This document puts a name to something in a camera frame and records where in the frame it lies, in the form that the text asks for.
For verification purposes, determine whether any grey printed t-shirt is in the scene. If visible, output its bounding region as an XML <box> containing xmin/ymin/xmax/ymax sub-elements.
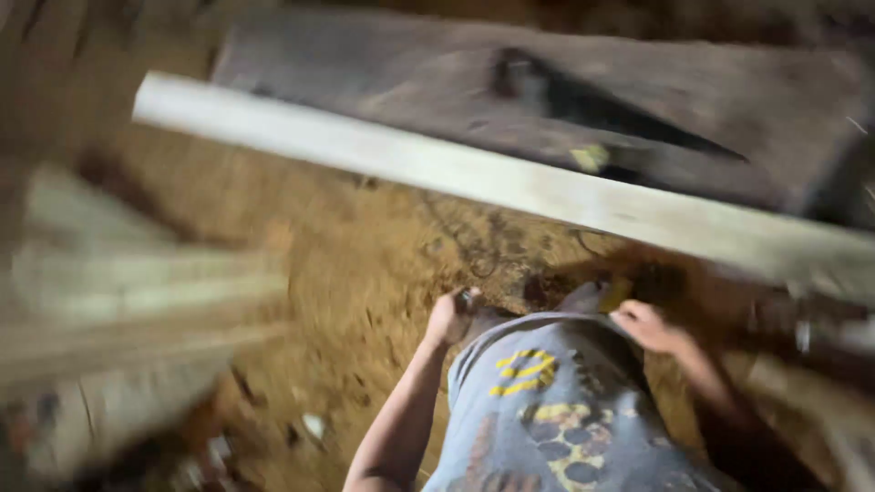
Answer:
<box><xmin>420</xmin><ymin>311</ymin><xmax>746</xmax><ymax>492</ymax></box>

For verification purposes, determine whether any pile of pale wooden planks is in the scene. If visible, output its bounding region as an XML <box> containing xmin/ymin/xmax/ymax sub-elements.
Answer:
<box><xmin>0</xmin><ymin>163</ymin><xmax>296</xmax><ymax>482</ymax></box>

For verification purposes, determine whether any person's left hand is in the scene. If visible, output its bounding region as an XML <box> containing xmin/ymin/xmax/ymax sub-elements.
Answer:
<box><xmin>424</xmin><ymin>286</ymin><xmax>483</xmax><ymax>351</ymax></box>

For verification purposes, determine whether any person's right hand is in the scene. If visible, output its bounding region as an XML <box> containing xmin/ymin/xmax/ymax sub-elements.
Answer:
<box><xmin>608</xmin><ymin>298</ymin><xmax>693</xmax><ymax>356</ymax></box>

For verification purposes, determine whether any dark wooden workbench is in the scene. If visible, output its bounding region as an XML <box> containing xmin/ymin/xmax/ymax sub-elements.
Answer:
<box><xmin>211</xmin><ymin>10</ymin><xmax>875</xmax><ymax>230</ymax></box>

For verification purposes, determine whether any long pale wooden plank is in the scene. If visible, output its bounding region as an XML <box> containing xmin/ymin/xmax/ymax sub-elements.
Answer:
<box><xmin>132</xmin><ymin>70</ymin><xmax>875</xmax><ymax>305</ymax></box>

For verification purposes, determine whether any dark hand saw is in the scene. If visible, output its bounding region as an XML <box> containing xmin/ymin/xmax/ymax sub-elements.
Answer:
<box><xmin>491</xmin><ymin>46</ymin><xmax>751</xmax><ymax>165</ymax></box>

